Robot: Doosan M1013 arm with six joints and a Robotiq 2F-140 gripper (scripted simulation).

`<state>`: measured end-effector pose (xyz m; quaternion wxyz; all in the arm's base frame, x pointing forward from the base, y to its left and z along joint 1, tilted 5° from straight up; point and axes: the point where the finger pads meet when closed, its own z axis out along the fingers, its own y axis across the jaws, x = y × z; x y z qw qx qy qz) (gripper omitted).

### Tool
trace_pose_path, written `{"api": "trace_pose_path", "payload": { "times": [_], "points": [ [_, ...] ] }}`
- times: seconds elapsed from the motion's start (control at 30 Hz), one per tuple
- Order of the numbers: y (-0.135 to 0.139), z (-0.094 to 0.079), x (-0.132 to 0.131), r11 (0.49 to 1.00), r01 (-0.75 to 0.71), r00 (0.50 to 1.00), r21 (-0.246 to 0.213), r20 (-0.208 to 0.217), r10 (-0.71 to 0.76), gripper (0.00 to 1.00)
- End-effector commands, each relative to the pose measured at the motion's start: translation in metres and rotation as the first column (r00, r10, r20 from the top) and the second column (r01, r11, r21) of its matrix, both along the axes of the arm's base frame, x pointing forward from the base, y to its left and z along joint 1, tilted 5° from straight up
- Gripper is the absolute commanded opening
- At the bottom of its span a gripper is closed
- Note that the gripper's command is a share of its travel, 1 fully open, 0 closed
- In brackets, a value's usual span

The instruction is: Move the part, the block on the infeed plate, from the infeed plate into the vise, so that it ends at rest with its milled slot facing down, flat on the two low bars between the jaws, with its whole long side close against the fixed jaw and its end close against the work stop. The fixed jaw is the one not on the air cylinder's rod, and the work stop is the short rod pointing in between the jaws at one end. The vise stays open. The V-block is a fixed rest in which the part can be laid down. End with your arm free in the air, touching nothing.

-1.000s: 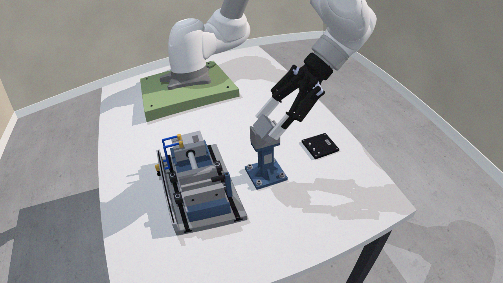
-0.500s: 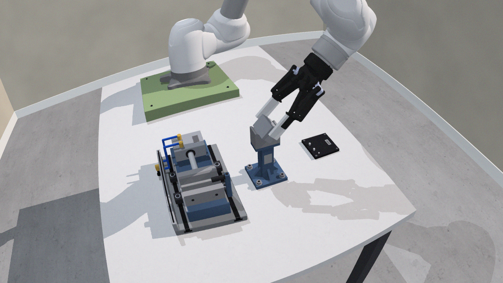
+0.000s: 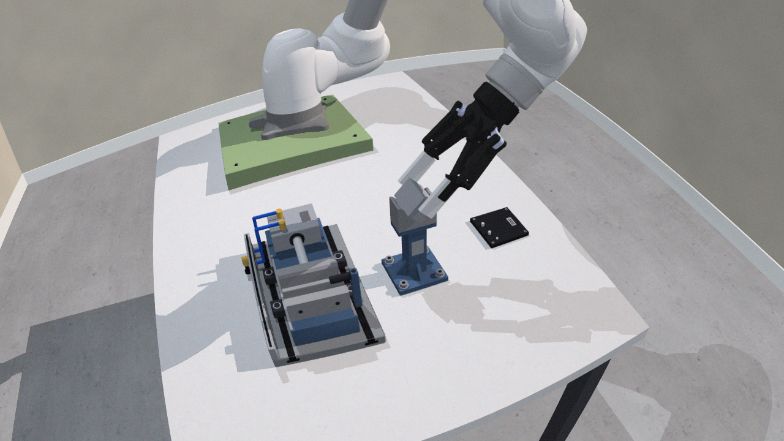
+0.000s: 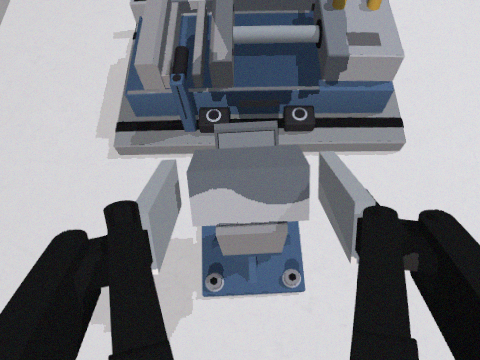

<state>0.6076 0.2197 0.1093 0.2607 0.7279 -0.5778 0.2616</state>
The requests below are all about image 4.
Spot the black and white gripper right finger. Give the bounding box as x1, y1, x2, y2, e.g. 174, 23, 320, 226
318, 151, 480, 360

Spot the grey rectangular block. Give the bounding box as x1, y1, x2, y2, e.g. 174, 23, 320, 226
186, 144, 310, 227

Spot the grey flat bar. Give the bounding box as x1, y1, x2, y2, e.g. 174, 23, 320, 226
161, 2, 181, 88
192, 1, 208, 88

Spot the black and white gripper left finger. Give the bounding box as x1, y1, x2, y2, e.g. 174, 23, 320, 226
0, 159, 182, 360

